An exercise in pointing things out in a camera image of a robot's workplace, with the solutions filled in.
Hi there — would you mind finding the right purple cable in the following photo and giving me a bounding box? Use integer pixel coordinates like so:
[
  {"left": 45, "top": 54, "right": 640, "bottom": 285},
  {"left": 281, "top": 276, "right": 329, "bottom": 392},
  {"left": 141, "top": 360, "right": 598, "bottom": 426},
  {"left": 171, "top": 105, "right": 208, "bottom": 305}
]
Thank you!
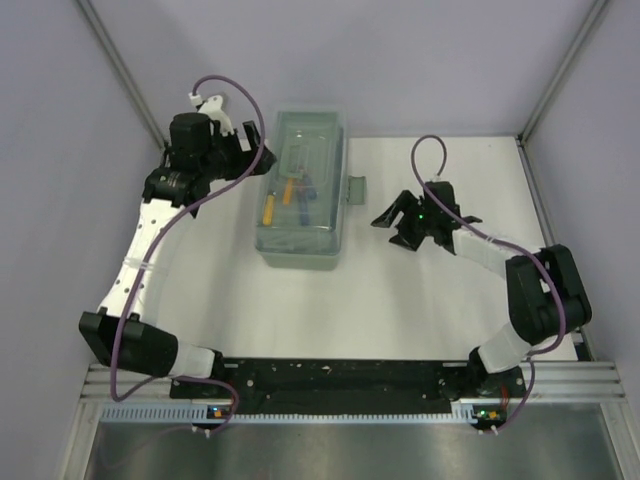
[{"left": 410, "top": 134, "right": 569, "bottom": 434}]

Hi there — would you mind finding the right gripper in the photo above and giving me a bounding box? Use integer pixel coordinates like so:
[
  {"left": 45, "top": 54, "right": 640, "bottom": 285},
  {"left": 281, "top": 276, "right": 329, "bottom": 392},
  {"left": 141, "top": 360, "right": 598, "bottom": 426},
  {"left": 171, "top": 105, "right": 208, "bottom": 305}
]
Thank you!
[{"left": 373, "top": 191, "right": 438, "bottom": 251}]

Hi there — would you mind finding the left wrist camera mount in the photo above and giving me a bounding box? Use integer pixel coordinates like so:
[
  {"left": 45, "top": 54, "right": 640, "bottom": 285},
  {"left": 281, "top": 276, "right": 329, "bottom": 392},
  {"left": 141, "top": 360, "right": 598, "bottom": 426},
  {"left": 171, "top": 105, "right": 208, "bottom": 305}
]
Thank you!
[{"left": 189, "top": 93, "right": 234, "bottom": 136}]

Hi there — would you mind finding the aluminium frame rail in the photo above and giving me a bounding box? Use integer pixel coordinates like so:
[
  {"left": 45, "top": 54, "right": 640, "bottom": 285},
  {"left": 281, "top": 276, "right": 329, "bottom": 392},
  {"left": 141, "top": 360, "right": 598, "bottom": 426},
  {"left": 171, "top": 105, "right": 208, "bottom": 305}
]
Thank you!
[{"left": 81, "top": 361, "right": 626, "bottom": 403}]

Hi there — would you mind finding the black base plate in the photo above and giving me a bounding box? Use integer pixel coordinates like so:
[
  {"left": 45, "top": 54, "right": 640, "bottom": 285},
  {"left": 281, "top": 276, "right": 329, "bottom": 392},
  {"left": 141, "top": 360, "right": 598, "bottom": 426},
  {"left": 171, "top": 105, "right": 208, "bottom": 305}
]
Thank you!
[{"left": 169, "top": 357, "right": 531, "bottom": 416}]

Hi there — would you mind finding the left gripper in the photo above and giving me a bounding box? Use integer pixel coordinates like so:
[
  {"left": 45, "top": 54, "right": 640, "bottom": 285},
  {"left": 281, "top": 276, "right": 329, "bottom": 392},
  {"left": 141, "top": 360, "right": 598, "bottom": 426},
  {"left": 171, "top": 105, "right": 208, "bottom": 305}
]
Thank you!
[{"left": 199, "top": 121, "right": 275, "bottom": 182}]

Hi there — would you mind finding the blue screwdriver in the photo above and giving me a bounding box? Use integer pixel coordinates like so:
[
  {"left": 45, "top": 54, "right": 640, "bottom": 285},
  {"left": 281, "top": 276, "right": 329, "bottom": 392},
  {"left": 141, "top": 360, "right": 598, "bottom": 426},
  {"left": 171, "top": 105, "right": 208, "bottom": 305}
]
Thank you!
[
  {"left": 295, "top": 186, "right": 310, "bottom": 227},
  {"left": 300, "top": 168, "right": 318, "bottom": 200}
]

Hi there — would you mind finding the orange handled screwdriver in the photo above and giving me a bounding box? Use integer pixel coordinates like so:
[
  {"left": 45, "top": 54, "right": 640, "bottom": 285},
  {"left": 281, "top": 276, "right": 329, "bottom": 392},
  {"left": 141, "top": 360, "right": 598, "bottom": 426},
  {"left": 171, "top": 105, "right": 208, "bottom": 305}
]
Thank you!
[{"left": 282, "top": 177, "right": 295, "bottom": 205}]

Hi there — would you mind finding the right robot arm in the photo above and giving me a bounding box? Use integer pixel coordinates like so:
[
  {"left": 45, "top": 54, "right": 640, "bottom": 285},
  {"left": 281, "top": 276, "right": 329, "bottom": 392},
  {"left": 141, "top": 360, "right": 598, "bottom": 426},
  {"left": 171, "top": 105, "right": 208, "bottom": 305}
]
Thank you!
[{"left": 371, "top": 181, "right": 592, "bottom": 396}]

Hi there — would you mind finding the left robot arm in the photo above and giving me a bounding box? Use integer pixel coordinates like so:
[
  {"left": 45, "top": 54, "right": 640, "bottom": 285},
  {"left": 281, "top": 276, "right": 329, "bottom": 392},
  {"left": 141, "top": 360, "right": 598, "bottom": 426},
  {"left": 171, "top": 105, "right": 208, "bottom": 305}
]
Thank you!
[{"left": 79, "top": 112, "right": 275, "bottom": 397}]

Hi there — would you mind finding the white cable duct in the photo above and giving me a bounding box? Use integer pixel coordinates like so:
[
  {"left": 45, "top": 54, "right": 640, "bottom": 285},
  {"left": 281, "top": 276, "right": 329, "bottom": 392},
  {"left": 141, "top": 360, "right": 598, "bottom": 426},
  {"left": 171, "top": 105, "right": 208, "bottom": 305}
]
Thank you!
[{"left": 101, "top": 403, "right": 480, "bottom": 425}]

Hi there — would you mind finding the green toolbox with clear lid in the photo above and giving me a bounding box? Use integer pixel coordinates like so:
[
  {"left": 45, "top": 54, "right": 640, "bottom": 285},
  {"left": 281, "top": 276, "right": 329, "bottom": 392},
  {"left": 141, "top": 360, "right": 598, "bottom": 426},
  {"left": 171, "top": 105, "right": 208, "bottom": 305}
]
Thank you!
[{"left": 255, "top": 107, "right": 366, "bottom": 270}]

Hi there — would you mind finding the yellow handled screwdriver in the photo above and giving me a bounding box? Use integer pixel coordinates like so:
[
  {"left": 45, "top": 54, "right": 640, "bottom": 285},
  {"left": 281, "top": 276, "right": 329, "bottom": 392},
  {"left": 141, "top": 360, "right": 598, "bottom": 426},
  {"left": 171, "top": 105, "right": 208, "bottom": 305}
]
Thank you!
[{"left": 262, "top": 193, "right": 276, "bottom": 226}]

